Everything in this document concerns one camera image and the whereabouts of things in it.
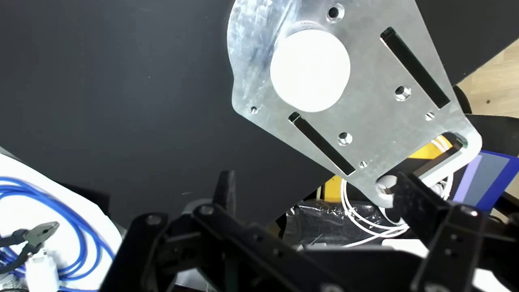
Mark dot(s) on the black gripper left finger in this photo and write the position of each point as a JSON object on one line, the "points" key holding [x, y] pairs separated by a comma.
{"points": [[224, 193]]}

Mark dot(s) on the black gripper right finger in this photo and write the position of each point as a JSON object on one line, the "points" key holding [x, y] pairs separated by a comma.
{"points": [[441, 225]]}

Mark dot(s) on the yellow object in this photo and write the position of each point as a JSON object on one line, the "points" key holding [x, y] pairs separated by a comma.
{"points": [[332, 190]]}

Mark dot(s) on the white bottle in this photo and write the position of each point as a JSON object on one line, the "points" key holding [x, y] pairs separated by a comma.
{"points": [[309, 70]]}

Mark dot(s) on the blue and grey panel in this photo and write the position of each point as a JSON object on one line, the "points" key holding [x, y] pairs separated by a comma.
{"points": [[485, 178]]}

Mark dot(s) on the silver metal plate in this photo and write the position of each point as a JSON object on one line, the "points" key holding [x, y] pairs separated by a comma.
{"points": [[397, 97]]}

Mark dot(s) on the grey clip connector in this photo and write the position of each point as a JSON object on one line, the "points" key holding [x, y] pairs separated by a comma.
{"points": [[32, 240]]}

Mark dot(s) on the white plastic connector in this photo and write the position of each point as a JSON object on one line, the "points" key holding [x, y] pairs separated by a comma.
{"points": [[40, 272]]}

